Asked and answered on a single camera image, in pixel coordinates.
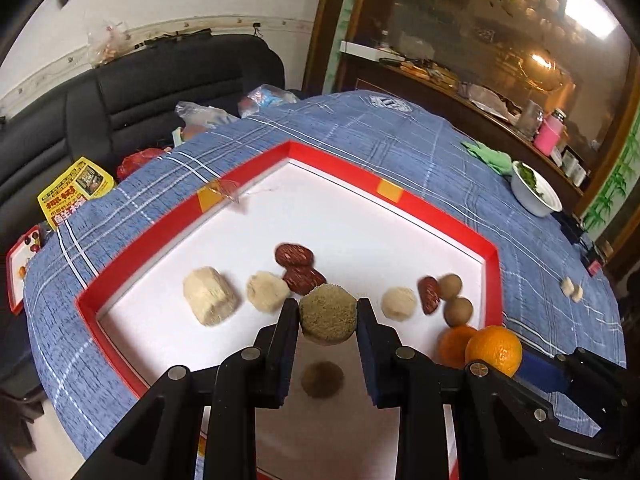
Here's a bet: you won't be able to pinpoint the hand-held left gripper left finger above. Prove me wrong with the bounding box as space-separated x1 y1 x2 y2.
97 298 301 480

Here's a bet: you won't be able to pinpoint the red tray box white inside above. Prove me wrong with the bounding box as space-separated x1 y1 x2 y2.
75 141 502 480

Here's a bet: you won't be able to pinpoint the white small cups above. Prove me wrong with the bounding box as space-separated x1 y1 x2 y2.
560 150 588 188

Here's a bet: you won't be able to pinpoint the black leather sofa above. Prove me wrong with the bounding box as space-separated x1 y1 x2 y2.
0 34 287 401

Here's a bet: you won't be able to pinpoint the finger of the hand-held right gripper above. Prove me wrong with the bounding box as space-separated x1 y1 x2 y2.
520 394 622 461
520 346 628 398

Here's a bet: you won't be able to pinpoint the white flat box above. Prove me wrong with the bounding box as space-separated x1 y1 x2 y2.
340 40 401 63

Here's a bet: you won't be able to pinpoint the brown longan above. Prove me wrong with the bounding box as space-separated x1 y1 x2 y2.
443 296 474 327
439 273 469 301

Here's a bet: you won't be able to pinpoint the large beige pastry block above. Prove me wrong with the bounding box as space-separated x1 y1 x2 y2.
182 266 240 328

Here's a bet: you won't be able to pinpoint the pink cup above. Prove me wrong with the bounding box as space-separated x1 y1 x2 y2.
533 110 568 155

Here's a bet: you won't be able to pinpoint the round crumbly pastry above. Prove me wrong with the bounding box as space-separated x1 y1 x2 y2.
298 283 359 346

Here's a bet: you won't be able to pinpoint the red white printed box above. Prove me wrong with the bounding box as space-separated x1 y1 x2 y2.
6 225 51 317

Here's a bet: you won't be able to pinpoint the orange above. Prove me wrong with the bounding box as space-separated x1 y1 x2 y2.
439 325 478 368
465 325 523 378

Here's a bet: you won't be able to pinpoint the red plastic bag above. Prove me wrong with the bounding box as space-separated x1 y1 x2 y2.
116 147 173 181

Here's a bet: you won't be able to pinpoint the blue plaid tablecloth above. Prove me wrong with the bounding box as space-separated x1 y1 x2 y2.
22 90 628 480

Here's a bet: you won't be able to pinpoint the clear plastic bag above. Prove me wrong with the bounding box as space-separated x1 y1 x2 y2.
175 101 240 133

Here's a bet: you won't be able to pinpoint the blue white plastic bag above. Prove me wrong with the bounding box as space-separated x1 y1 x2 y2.
237 84 300 117

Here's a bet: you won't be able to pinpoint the wooden sideboard cabinet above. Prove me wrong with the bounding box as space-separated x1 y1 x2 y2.
302 0 640 211

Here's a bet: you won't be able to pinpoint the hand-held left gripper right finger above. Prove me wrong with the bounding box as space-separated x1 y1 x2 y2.
356 297 557 480

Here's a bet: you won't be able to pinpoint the glass jar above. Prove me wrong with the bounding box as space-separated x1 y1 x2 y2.
517 100 545 140

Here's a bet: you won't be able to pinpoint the crumpled clear bag red contents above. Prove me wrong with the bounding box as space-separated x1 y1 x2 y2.
86 21 133 67

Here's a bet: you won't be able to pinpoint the cream round pastry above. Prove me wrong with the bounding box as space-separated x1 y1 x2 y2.
381 286 418 321

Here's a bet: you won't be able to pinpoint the beige round pastry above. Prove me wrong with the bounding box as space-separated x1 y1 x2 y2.
246 271 292 313

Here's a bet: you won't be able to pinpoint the green cloth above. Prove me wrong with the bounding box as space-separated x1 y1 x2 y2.
461 140 516 177

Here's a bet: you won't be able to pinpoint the yellow printed packet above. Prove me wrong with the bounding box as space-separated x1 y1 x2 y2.
37 157 117 231

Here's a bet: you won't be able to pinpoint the green leafy vegetables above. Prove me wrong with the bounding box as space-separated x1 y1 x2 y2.
515 161 551 201

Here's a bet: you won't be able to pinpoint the white bowl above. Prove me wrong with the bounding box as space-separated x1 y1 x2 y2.
510 160 563 218

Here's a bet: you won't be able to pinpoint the dried red date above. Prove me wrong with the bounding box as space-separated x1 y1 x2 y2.
417 276 442 317
282 266 328 296
275 243 316 268

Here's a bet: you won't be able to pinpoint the black device with cable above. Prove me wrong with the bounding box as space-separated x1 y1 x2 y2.
557 210 608 266

